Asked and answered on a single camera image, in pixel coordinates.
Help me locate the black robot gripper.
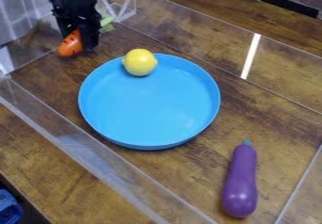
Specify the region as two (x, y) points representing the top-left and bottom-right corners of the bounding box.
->
(50, 0), (101, 52)

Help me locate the white patterned curtain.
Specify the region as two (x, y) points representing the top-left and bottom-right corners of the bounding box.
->
(0, 0), (54, 45)

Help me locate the yellow toy lemon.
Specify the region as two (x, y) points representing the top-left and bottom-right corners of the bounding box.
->
(122, 49), (158, 76)

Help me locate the orange toy carrot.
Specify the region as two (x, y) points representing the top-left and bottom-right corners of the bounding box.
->
(57, 8), (118, 58)

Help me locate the clear acrylic tray enclosure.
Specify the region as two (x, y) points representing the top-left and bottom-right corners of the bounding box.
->
(0, 0), (322, 224)

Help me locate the blue round plate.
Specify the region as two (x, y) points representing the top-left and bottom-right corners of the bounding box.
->
(78, 54), (222, 151)

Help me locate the blue plastic object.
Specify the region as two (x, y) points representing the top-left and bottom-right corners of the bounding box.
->
(0, 189), (25, 224)

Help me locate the purple toy eggplant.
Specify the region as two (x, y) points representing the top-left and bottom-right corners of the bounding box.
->
(222, 140), (258, 218)

